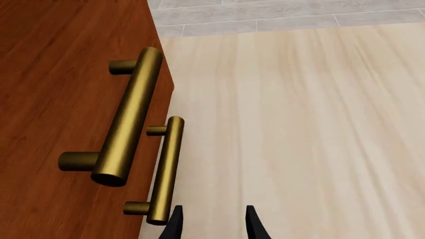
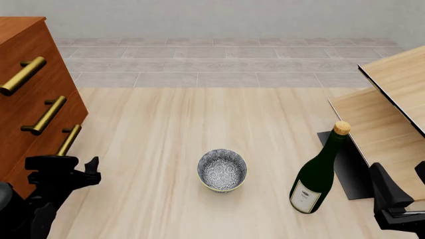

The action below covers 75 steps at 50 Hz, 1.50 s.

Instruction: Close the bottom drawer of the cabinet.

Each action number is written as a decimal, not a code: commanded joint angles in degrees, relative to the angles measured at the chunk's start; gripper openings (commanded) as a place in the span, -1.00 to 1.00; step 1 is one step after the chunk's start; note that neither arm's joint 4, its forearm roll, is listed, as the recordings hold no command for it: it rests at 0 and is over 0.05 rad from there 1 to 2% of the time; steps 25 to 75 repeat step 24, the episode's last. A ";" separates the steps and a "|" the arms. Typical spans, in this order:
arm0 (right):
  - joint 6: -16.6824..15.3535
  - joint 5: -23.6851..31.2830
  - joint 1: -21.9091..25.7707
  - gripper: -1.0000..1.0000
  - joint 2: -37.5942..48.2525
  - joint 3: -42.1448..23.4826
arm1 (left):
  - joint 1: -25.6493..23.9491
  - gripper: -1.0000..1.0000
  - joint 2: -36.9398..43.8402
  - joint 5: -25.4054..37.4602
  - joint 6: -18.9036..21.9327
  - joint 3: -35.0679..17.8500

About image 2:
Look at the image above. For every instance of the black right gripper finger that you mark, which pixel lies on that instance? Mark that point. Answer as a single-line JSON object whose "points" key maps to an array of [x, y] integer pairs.
{"points": [[386, 189], [421, 173]]}

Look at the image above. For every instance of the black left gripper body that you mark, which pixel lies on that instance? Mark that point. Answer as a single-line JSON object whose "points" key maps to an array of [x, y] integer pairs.
{"points": [[46, 196]]}

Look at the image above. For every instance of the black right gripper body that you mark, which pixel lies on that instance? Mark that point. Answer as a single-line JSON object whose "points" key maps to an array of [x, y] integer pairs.
{"points": [[401, 222]]}

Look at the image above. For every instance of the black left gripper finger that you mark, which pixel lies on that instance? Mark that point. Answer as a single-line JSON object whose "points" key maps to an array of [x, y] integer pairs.
{"points": [[89, 178]]}

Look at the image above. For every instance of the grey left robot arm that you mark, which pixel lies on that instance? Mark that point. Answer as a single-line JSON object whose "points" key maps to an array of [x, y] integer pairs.
{"points": [[5, 196]]}

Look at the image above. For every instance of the brown wooden cabinet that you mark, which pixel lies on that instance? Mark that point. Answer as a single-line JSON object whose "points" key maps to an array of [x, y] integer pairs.
{"points": [[20, 32]]}

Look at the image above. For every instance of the flat black plate on stalk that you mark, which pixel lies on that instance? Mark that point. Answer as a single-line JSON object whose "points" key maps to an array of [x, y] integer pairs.
{"points": [[50, 162]]}

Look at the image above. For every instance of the dark green corked bottle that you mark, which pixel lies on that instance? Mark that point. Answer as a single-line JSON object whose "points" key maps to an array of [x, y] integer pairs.
{"points": [[315, 176]]}

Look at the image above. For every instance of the pale wooden two-tier rack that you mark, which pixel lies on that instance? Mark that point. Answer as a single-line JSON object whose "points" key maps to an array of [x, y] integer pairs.
{"points": [[375, 117]]}

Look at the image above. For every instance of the blue white patterned bowl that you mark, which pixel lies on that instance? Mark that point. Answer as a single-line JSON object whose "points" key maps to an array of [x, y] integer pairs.
{"points": [[221, 170]]}

